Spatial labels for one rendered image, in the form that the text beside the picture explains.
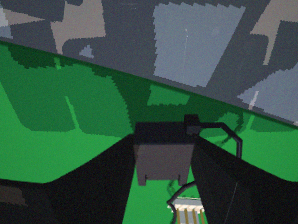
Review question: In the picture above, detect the black fan cable with plug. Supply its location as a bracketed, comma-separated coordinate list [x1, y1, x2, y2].
[133, 115, 242, 224]

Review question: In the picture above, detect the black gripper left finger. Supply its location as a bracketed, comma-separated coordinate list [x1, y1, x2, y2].
[0, 133, 136, 224]

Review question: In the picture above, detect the green circuit board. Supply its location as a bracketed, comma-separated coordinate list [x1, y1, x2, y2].
[0, 40, 298, 224]

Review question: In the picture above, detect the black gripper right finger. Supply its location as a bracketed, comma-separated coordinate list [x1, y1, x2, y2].
[190, 136, 298, 224]

